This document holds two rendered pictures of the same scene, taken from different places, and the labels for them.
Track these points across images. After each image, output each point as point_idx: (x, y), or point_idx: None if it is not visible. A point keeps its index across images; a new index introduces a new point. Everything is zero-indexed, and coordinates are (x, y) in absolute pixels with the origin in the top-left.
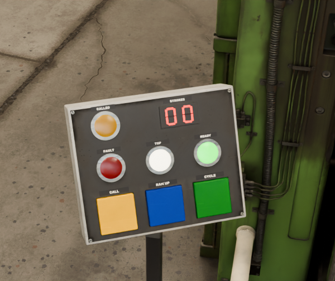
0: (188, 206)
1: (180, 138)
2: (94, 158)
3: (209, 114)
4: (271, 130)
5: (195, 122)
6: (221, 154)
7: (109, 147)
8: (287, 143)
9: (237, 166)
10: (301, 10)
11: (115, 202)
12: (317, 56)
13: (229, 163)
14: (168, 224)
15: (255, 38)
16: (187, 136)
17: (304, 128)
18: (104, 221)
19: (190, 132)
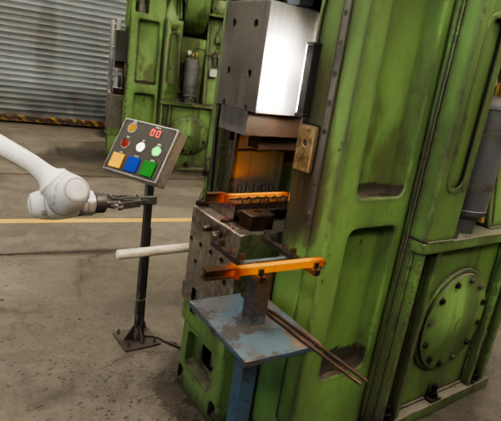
0: (139, 169)
1: (151, 142)
2: (123, 137)
3: (165, 137)
4: (210, 177)
5: (159, 138)
6: (160, 154)
7: (129, 135)
8: (215, 189)
9: (163, 161)
10: None
11: (118, 154)
12: (227, 140)
13: (161, 159)
14: (129, 172)
15: (213, 128)
16: (154, 142)
17: (221, 181)
18: (111, 159)
19: (155, 141)
